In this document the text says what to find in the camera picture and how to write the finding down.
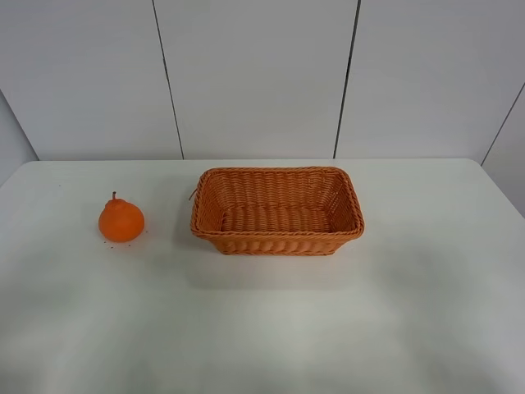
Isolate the orange citrus fruit with stem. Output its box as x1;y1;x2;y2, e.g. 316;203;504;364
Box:
98;191;145;243

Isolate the orange woven wicker basket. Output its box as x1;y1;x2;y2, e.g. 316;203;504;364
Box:
190;167;365;256

